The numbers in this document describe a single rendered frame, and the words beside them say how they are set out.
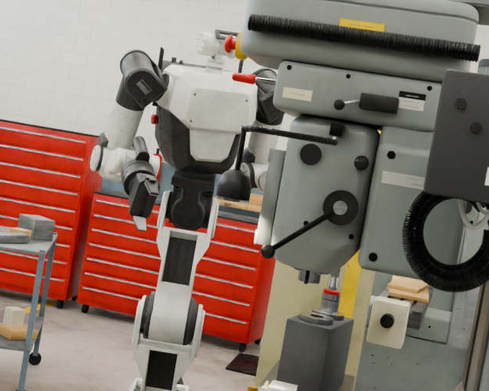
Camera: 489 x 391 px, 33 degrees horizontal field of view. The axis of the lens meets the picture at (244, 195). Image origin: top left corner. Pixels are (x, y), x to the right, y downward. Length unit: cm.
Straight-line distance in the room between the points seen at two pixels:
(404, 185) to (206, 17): 976
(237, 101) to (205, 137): 14
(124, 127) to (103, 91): 914
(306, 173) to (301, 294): 190
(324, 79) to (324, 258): 37
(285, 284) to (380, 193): 195
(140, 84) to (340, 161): 88
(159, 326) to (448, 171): 127
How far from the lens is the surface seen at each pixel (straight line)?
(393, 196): 167
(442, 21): 169
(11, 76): 1221
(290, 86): 170
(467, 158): 142
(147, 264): 674
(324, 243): 171
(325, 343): 214
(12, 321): 485
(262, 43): 171
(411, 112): 168
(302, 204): 171
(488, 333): 167
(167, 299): 247
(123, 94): 246
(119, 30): 1166
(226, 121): 246
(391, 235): 167
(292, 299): 358
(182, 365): 253
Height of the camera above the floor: 153
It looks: 3 degrees down
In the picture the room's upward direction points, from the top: 10 degrees clockwise
